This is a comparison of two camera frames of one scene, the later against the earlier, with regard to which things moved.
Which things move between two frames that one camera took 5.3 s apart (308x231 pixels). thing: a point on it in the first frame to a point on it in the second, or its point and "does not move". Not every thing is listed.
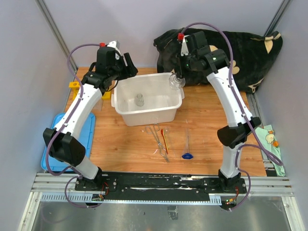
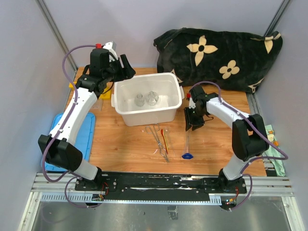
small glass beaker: [139, 100] does not move
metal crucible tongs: [154, 131] does not move
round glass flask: [176, 83] to [153, 98]
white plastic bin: [146, 99] does not move
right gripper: [179, 59] to [190, 122]
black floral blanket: [250, 54] does not move
